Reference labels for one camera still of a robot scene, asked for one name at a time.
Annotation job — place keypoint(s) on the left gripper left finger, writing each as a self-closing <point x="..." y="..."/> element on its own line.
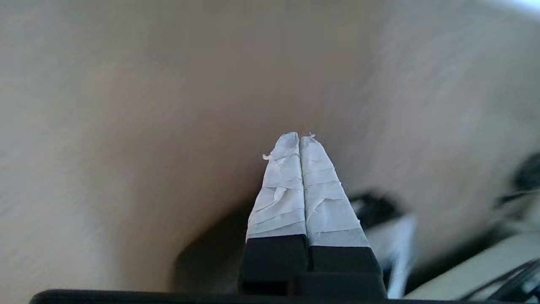
<point x="280" y="202"/>

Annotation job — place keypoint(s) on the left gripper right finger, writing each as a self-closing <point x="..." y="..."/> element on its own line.
<point x="327" y="211"/>

